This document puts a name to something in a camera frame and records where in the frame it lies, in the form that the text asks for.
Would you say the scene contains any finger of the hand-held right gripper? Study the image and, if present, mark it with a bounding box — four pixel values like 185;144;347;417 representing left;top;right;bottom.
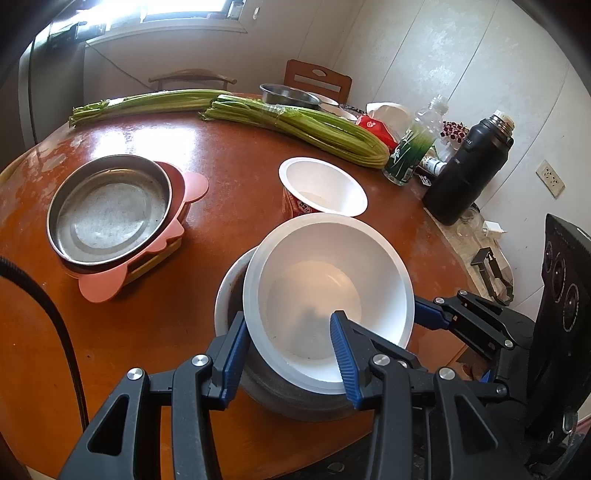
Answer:
465;364;526;406
413;289;534;355

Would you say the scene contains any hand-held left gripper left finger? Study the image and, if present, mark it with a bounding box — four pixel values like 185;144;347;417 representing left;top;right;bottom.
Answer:
58;311;250;480

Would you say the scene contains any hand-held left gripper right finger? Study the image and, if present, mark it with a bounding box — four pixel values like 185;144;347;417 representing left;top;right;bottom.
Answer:
329;310;509;480

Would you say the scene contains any large white plastic bowl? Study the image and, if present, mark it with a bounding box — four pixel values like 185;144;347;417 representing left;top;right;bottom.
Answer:
242;212;415;395

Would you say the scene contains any pink animal-shaped bowl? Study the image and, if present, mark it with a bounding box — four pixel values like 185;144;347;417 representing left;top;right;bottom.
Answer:
59;161;209;304

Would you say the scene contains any round steel plate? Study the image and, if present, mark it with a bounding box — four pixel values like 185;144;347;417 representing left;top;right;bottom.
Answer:
46;154;172;271

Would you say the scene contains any black plastic clip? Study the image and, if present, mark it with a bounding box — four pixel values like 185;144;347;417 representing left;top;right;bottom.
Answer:
470;247;515;306

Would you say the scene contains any clear glass jar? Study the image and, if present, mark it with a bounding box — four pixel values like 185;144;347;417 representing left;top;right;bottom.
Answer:
455;205;483;238

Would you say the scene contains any yellow plate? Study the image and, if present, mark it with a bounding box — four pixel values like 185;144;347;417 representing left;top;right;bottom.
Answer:
122;210;188;284

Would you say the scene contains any black thermos flask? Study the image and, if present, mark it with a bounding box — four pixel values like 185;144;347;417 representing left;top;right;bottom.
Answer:
422;110;515;226

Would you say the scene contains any small white bottle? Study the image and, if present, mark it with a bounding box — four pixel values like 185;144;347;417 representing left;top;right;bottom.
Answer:
422;154;448;176

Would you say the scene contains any green-label plastic bottle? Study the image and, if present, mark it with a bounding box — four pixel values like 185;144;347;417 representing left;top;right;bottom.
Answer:
382;95;451;186

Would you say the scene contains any red paper cup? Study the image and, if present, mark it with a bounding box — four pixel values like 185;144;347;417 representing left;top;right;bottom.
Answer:
278;157;369;219

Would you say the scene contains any red dotted packet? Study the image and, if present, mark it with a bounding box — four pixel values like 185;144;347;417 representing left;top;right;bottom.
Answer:
438;120;469;144

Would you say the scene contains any red tissue pack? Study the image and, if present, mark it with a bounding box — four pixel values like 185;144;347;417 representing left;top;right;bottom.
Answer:
355;102;414;153

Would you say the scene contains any wrapped celery bunch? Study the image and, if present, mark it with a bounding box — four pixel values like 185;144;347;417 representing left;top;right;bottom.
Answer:
199;95;391;169

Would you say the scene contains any white patterned bowl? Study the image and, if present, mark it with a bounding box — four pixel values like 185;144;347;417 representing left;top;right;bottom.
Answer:
316;92;365;121

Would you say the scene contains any small steel bowl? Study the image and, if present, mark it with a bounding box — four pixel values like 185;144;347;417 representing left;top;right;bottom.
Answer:
259;83;321;110

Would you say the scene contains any orange wooden chair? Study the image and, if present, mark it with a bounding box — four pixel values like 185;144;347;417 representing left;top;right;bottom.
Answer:
283;59;354;107

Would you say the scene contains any long celery bunch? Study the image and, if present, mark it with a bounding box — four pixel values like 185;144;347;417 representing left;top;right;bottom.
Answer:
68;89;234;129

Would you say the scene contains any stainless steel refrigerator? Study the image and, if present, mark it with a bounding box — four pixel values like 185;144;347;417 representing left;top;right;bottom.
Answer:
18;23;88;146

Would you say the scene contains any window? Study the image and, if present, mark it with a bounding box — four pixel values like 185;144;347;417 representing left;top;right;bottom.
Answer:
85;0;252;47

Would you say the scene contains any wall socket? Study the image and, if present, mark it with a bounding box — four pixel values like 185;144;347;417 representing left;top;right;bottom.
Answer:
536;160;566;198

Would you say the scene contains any thick black cable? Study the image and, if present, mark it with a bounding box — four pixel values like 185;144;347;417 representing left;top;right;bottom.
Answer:
0;256;90;430

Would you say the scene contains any dark-frame curved wooden chair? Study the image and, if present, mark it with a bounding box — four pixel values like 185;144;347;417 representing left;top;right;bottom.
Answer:
148;69;238;93

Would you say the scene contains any thin wall wire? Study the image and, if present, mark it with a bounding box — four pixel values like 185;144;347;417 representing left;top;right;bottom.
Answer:
92;45;155;90

